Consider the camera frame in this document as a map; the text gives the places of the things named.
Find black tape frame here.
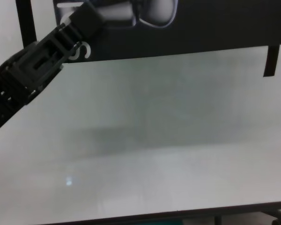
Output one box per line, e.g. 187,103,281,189
15,0,281,77

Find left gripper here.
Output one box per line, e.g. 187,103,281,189
0,41,64,137

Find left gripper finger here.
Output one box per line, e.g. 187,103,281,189
39,3,105,62

